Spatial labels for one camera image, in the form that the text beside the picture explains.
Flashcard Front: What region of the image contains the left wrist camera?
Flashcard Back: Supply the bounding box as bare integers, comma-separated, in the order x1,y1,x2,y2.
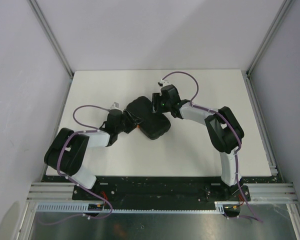
110,102,120,110

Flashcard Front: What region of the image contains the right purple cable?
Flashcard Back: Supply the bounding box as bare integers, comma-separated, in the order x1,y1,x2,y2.
162,71,263,223

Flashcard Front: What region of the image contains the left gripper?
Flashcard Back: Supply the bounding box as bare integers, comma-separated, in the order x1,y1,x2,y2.
115,109,143,134

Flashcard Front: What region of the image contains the aluminium frame post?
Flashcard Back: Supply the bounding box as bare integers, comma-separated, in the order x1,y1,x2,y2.
246,0,295,76
27,0,74,79

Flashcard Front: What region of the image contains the right aluminium frame post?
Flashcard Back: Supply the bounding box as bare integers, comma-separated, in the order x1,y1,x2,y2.
246,0,295,76

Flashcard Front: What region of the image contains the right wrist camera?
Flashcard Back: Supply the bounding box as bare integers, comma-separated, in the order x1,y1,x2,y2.
157,79,170,88

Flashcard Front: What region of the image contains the left aluminium frame post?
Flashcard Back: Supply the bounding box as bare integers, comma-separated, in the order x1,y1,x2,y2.
27,0,74,79

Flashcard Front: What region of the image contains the black plastic tool case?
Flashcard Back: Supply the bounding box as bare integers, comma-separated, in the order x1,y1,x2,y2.
126,96,171,140

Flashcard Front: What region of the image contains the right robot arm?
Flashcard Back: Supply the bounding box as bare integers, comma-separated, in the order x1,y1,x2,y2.
152,83,245,201

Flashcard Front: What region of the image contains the grey slotted cable duct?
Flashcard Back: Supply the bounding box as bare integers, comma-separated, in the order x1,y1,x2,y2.
36,202,225,214

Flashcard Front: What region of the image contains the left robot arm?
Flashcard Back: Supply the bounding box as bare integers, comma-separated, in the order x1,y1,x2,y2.
44,109,143,200

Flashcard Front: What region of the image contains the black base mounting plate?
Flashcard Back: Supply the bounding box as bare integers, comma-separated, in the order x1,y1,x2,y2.
41,174,278,211

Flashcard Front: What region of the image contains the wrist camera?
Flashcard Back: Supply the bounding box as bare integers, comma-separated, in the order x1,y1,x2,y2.
110,102,120,110
157,79,170,88

